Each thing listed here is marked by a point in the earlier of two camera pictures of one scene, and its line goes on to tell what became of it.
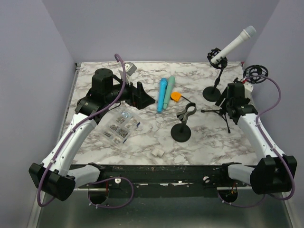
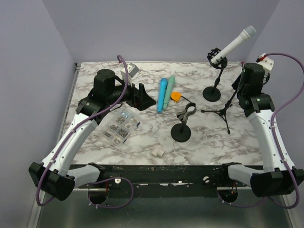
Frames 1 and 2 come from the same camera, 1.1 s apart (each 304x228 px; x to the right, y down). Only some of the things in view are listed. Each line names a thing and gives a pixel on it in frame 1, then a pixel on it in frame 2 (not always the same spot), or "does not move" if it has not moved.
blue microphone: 162,93 does not move
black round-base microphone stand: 181,132 does not move
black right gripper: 221,99 to 235,84
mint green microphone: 170,89 does not move
